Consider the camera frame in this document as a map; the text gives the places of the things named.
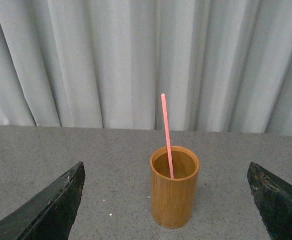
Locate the white pleated curtain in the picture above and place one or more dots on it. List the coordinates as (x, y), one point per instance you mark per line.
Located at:
(224, 65)

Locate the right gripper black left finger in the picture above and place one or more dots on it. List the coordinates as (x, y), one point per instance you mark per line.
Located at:
(51, 213)

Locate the brown bamboo chopstick holder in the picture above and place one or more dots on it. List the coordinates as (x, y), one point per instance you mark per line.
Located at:
(172, 199)

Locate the pink chopstick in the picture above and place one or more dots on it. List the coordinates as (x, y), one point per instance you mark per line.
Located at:
(167, 134)

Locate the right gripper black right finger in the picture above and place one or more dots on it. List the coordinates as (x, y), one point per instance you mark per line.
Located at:
(273, 199)

